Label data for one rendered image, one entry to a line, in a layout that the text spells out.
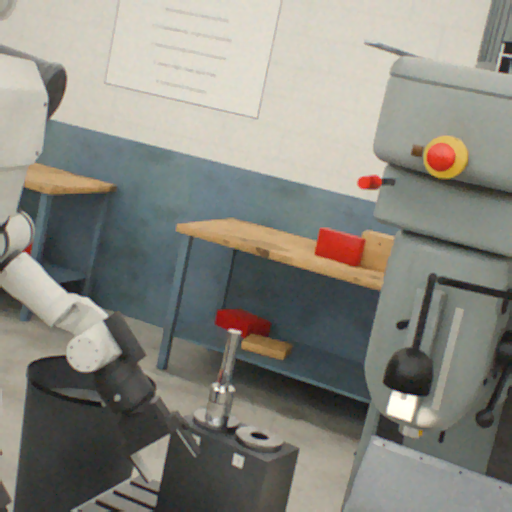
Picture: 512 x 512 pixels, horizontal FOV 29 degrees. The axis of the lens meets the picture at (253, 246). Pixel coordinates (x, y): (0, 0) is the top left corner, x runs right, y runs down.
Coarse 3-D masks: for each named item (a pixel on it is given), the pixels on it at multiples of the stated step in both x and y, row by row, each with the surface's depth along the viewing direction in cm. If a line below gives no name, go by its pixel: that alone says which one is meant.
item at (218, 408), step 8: (208, 400) 189; (216, 400) 187; (224, 400) 187; (232, 400) 188; (208, 408) 188; (216, 408) 187; (224, 408) 187; (208, 416) 188; (216, 416) 187; (224, 416) 188
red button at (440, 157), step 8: (440, 144) 136; (448, 144) 136; (432, 152) 136; (440, 152) 136; (448, 152) 136; (432, 160) 136; (440, 160) 136; (448, 160) 136; (432, 168) 137; (440, 168) 136; (448, 168) 136
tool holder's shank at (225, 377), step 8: (232, 336) 186; (232, 344) 186; (224, 352) 187; (232, 352) 186; (224, 360) 187; (232, 360) 187; (224, 368) 187; (232, 368) 187; (224, 376) 187; (232, 376) 188; (224, 384) 187
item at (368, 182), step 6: (372, 174) 145; (360, 180) 141; (366, 180) 141; (372, 180) 142; (378, 180) 144; (384, 180) 149; (390, 180) 152; (360, 186) 142; (366, 186) 141; (372, 186) 143; (378, 186) 145
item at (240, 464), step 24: (192, 432) 186; (216, 432) 186; (240, 432) 185; (264, 432) 187; (168, 456) 189; (192, 456) 186; (216, 456) 183; (240, 456) 180; (264, 456) 179; (288, 456) 183; (168, 480) 189; (192, 480) 186; (216, 480) 183; (240, 480) 180; (264, 480) 178; (288, 480) 186; (168, 504) 189; (192, 504) 186; (216, 504) 183; (240, 504) 180; (264, 504) 180
